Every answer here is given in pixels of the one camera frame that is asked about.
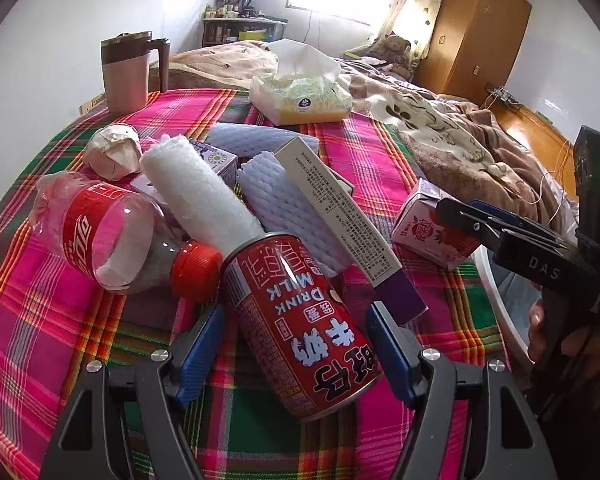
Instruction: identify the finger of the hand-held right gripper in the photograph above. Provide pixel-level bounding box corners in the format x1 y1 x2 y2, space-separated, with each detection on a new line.
436 197 511 257
469 199 572 252

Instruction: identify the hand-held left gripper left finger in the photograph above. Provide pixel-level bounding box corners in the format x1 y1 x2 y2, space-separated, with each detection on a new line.
39 304 226 480

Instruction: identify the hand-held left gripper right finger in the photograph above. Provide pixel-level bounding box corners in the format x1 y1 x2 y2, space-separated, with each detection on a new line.
365 300 563 480

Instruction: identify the pink milk carton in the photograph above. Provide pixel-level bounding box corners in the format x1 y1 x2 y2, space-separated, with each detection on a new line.
391 177 481 269

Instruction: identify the white trash bin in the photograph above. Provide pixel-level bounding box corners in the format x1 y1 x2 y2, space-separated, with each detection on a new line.
472 250 532 377

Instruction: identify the red milk drink can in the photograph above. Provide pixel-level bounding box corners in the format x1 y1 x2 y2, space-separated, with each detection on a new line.
222 232 383 422

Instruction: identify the purple foam net sleeve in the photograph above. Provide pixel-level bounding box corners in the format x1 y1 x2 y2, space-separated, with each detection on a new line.
205 121 321 159
236 152 353 277

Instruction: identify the brown paper cup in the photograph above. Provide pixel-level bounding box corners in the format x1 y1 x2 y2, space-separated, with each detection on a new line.
86 123 143 181

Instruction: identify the person's right hand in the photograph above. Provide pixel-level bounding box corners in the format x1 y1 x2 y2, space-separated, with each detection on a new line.
526 300 600 367

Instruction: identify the bed with brown blanket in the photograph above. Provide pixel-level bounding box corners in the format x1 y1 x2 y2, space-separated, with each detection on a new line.
147 40 581 241

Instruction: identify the wooden headboard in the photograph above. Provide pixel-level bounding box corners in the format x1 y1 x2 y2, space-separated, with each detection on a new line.
491 102 578 196

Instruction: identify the pink plaid tablecloth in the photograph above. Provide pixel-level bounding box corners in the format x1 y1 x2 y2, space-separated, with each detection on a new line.
0 87 512 480

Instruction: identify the power strip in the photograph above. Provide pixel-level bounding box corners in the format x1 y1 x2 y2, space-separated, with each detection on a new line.
484 85 523 111

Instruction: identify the long white and purple box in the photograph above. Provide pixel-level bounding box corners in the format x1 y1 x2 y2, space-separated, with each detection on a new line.
274 136 428 326

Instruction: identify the white foam roll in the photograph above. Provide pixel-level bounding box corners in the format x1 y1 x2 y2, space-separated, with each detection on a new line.
140 135 266 257

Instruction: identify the clear plastic bottle red cap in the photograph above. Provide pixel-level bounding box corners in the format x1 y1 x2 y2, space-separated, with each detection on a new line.
32 170 223 304

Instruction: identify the small white box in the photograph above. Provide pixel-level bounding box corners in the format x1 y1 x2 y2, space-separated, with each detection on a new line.
130 172 163 204

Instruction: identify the wooden wardrobe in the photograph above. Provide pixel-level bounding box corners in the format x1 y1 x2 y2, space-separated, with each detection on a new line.
412 0 533 106

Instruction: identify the small purple carton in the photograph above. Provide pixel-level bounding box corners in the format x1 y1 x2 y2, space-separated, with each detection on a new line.
187 139 239 189

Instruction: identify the brown teddy bear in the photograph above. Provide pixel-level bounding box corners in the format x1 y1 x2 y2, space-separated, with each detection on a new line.
375 32 416 79

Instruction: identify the green cushion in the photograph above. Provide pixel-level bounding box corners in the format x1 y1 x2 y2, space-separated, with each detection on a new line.
342 42 381 59

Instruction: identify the yellow tissue box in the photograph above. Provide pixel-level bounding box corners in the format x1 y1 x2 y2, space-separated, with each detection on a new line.
248 37 354 126

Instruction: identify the pink mug with brown lid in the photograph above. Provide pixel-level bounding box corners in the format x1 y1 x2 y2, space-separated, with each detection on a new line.
100 32 171 116

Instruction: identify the shelf with bottles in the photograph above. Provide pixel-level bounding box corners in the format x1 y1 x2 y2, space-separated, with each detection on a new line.
200 0 288 48

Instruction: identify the white charging cable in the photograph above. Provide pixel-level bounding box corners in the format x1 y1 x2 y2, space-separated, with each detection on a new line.
539 140 581 207

